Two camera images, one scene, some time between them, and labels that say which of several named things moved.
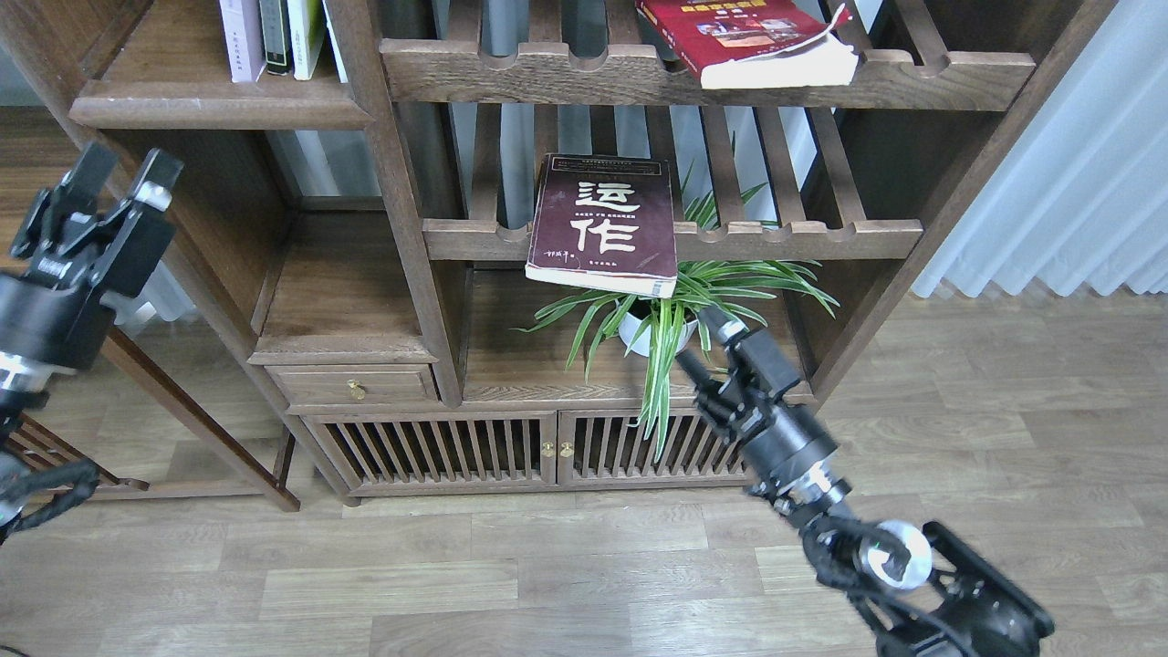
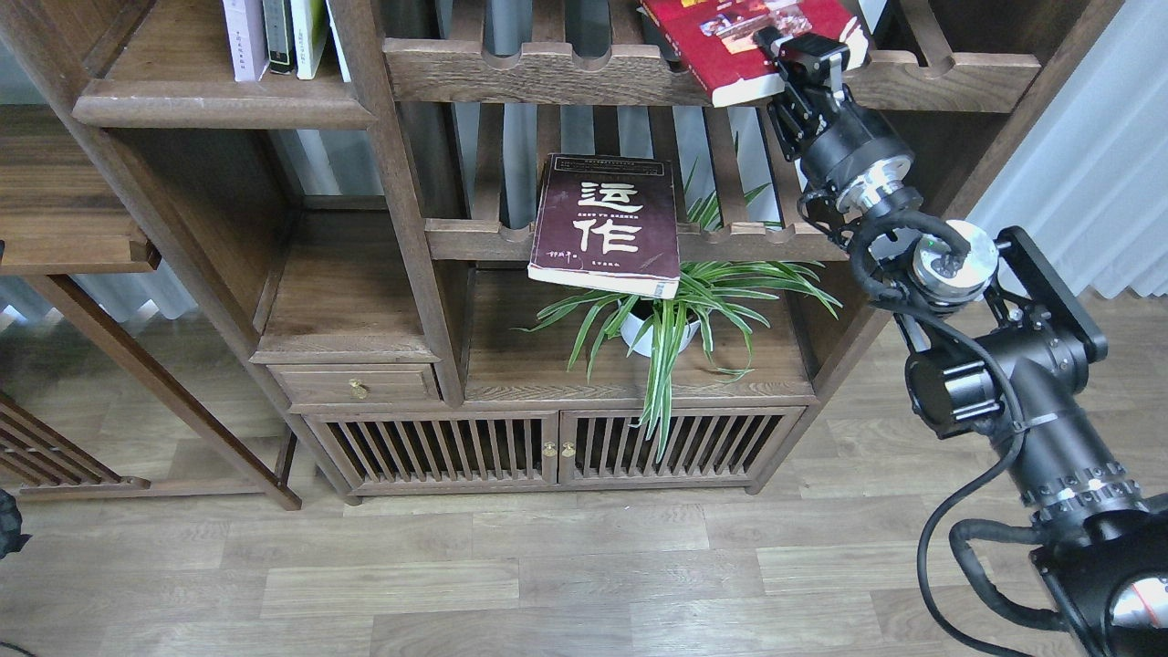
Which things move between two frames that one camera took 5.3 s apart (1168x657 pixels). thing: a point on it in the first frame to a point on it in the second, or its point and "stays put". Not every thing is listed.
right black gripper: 784,446 to 851,157
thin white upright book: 335,46 stays put
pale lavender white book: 243,27 stays put
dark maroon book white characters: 605,223 stays put
